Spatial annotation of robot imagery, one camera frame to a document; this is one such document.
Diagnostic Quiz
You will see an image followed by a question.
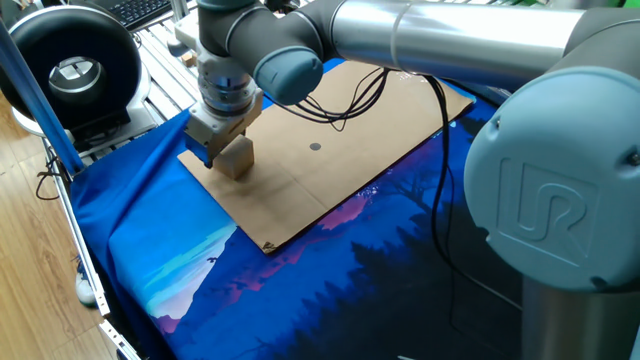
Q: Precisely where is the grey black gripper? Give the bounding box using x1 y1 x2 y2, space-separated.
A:
182 88 265 170

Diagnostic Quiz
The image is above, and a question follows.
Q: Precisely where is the large wooden block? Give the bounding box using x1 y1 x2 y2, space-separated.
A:
213 134 255 181

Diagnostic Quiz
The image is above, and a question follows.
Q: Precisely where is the blue landscape print cloth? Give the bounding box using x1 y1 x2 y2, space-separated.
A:
68 57 526 360

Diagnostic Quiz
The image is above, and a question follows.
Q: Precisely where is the brown cardboard sheet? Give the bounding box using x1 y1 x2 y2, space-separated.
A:
177 59 475 255

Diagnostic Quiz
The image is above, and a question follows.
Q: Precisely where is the black keyboard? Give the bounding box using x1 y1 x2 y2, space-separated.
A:
92 0 174 31

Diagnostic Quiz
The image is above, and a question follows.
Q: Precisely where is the blue metal pole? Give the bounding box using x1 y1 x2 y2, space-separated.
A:
0 19 85 176

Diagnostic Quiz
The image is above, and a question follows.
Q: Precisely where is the white shoe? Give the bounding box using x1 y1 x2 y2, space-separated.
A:
74 257 99 308

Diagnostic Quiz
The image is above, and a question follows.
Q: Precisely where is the black cable loop bundle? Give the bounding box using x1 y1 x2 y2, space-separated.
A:
272 67 391 134

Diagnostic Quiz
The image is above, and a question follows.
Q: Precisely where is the thin black floor cable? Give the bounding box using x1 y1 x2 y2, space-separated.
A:
34 154 64 202

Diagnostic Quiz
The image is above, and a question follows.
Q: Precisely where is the aluminium table frame rail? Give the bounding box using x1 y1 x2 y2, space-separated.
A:
42 139 141 360

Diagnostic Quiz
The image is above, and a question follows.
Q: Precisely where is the black round ring device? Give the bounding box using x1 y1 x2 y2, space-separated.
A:
0 5 154 144

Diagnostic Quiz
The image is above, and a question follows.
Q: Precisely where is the thick black cable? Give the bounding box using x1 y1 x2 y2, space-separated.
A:
423 73 524 316

